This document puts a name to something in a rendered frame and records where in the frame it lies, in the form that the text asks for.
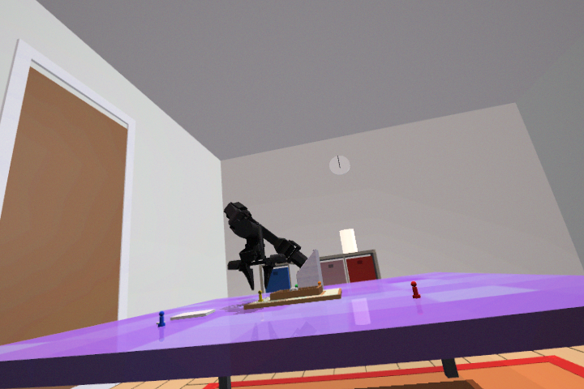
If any red game pawn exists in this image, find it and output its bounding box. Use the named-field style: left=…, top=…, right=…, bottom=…
left=410, top=281, right=421, bottom=298

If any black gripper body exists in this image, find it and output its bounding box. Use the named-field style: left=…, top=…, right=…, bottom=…
left=227, top=240, right=286, bottom=270

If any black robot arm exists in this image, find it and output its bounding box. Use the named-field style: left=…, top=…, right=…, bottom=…
left=224, top=202, right=309, bottom=268

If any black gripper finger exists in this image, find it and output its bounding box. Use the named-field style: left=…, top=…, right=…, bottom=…
left=263, top=265, right=276, bottom=289
left=238, top=268, right=254, bottom=291

